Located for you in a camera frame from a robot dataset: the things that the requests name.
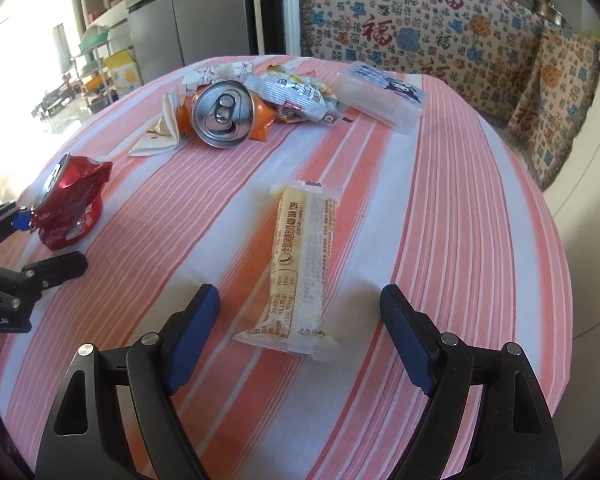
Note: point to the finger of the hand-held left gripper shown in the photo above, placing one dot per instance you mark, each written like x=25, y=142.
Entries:
x=55, y=270
x=20, y=221

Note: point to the large printed cloth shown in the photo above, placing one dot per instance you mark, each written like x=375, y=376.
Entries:
x=405, y=20

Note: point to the white lower cabinets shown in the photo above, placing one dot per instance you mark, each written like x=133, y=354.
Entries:
x=595, y=210

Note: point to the clear plastic floss box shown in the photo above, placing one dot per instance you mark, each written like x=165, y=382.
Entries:
x=380, y=95

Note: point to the orange crushed can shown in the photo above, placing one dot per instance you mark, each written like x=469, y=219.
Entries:
x=220, y=115

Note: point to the white storage rack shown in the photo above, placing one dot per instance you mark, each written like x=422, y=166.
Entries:
x=92, y=70

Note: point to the red crushed can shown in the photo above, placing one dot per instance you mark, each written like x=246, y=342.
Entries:
x=70, y=200

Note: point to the white floral wrapper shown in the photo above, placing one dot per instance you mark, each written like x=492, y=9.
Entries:
x=215, y=72

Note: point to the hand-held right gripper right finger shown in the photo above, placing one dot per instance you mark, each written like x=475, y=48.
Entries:
x=405, y=335

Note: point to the beige long snack packet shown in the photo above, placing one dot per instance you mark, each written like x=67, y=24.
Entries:
x=300, y=260

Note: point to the steel pot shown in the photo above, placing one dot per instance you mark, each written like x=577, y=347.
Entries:
x=550, y=12

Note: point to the small printed cloth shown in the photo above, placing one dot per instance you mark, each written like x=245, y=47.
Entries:
x=555, y=110

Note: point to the silver refrigerator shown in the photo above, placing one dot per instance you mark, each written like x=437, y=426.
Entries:
x=205, y=10

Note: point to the cream paper wrapper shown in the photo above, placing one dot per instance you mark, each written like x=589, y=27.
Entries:
x=155, y=135

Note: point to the yellow cardboard box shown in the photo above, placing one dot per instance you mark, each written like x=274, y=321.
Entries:
x=125, y=75

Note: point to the silver snack packet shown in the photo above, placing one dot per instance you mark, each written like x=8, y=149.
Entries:
x=290, y=97

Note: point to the open shelf unit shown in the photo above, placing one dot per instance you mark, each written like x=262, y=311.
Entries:
x=100, y=0

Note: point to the pink striped tablecloth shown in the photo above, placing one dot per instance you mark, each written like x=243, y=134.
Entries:
x=430, y=260

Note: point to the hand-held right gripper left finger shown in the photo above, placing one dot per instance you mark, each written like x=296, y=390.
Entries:
x=195, y=340

